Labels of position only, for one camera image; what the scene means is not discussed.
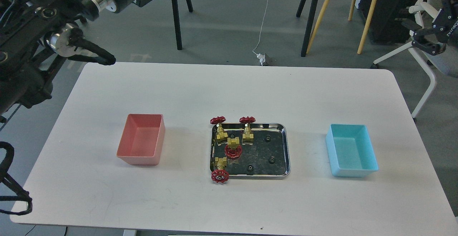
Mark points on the brass valve red handle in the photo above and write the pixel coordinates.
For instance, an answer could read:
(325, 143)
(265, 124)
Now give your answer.
(233, 149)

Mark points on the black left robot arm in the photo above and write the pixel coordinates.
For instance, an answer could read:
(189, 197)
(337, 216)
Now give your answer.
(38, 36)

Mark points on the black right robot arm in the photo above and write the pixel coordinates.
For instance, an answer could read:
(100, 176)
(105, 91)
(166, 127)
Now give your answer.
(433, 40)

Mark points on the brass valve top left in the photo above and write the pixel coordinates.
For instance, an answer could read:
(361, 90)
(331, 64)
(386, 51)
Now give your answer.
(221, 136)

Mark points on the brass valve top right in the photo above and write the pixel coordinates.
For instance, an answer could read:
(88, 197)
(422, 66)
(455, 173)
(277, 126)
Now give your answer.
(248, 135)

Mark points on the brass valve bottom left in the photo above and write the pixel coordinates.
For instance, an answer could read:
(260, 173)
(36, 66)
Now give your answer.
(220, 175)

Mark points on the pink plastic box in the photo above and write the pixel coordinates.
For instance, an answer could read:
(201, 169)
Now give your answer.
(141, 140)

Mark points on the blue plastic box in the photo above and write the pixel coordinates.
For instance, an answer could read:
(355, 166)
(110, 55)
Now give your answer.
(350, 151)

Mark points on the steel tray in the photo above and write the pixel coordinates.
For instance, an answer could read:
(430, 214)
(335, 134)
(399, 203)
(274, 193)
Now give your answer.
(256, 154)

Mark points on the black tripod legs right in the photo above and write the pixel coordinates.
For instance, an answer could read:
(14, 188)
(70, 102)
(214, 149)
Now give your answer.
(311, 16)

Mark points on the black cabinet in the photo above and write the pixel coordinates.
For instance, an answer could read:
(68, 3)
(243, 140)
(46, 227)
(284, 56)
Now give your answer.
(386, 24)

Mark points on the white office chair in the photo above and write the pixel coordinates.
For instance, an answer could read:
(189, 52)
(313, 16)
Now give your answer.
(445, 62)

